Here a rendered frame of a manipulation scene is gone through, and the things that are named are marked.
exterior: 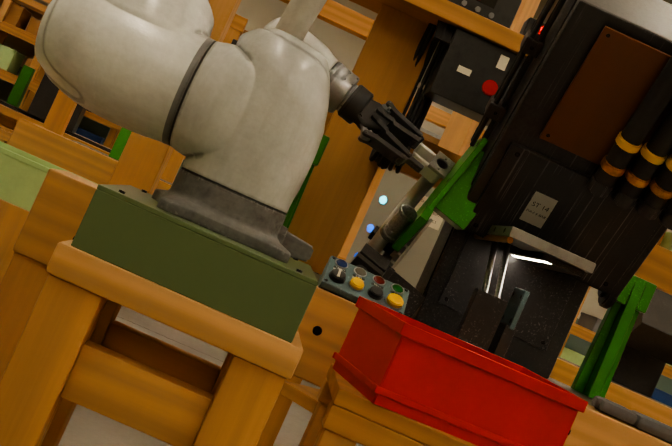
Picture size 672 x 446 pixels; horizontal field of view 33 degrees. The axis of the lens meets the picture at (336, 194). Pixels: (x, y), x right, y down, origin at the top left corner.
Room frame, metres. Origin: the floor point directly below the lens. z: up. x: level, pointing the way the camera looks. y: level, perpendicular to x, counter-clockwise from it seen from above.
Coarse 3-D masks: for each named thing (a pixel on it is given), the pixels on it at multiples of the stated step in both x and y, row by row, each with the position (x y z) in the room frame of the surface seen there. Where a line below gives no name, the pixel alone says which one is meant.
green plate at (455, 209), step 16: (480, 144) 2.10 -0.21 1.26; (464, 160) 2.11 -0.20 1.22; (480, 160) 2.11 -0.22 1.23; (448, 176) 2.16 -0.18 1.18; (464, 176) 2.11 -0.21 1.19; (432, 192) 2.21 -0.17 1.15; (448, 192) 2.11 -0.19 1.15; (464, 192) 2.11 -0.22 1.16; (432, 208) 2.10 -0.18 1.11; (448, 208) 2.11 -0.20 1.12; (464, 208) 2.11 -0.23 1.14; (464, 224) 2.11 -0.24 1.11
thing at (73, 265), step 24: (72, 240) 1.41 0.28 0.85; (48, 264) 1.34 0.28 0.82; (72, 264) 1.33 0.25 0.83; (96, 264) 1.34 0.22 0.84; (96, 288) 1.34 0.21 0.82; (120, 288) 1.34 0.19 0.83; (144, 288) 1.34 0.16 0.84; (144, 312) 1.34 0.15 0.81; (168, 312) 1.34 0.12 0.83; (192, 312) 1.34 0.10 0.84; (216, 312) 1.35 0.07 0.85; (192, 336) 1.35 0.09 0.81; (216, 336) 1.34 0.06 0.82; (240, 336) 1.35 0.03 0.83; (264, 336) 1.35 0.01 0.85; (264, 360) 1.35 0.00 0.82; (288, 360) 1.35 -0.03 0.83
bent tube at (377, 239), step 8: (440, 152) 2.20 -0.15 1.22; (432, 160) 2.18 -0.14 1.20; (440, 160) 2.20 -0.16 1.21; (448, 160) 2.20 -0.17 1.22; (432, 168) 2.17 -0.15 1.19; (440, 168) 2.17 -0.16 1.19; (448, 168) 2.19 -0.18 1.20; (440, 176) 2.17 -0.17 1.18; (416, 184) 2.23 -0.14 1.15; (424, 184) 2.22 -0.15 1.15; (432, 184) 2.21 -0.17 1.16; (408, 192) 2.25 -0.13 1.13; (416, 192) 2.23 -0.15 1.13; (424, 192) 2.23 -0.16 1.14; (408, 200) 2.24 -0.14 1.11; (416, 200) 2.24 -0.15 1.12; (392, 216) 2.23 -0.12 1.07; (384, 224) 2.21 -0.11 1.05; (376, 232) 2.20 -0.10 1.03; (376, 240) 2.16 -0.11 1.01; (384, 240) 2.17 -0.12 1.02; (376, 248) 2.15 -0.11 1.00
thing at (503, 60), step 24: (456, 48) 2.36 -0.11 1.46; (480, 48) 2.37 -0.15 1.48; (456, 72) 2.37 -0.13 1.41; (480, 72) 2.37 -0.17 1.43; (504, 72) 2.37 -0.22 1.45; (432, 96) 2.42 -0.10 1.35; (456, 96) 2.37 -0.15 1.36; (480, 96) 2.37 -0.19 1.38; (504, 96) 2.37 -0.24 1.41; (480, 120) 2.45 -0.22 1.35
